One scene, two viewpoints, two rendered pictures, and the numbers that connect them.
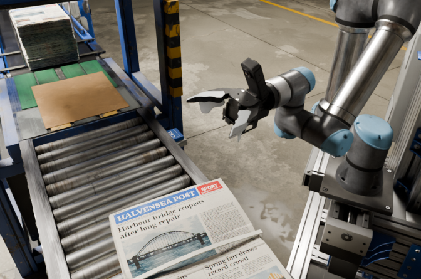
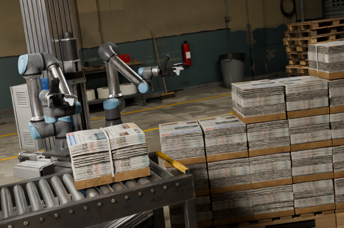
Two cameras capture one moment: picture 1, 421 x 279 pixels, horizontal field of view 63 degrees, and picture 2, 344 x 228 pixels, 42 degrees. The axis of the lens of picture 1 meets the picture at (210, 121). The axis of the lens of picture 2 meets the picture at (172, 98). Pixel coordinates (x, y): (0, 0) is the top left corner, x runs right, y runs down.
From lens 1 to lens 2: 222 cm
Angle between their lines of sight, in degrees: 77
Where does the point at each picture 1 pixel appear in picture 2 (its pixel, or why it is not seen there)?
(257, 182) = not seen: outside the picture
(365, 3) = (40, 63)
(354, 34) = (38, 78)
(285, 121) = (55, 111)
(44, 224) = (18, 217)
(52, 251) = (43, 210)
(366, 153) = (68, 127)
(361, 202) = not seen: hidden behind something
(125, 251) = (93, 141)
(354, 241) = not seen: hidden behind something
